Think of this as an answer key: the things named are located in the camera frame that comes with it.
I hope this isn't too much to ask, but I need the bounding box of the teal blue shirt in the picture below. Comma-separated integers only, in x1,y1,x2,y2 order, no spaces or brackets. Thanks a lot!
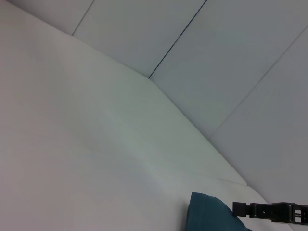
184,191,255,231

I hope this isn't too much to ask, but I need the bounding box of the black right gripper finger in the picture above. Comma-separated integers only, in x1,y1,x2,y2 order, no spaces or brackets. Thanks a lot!
232,201,308,225

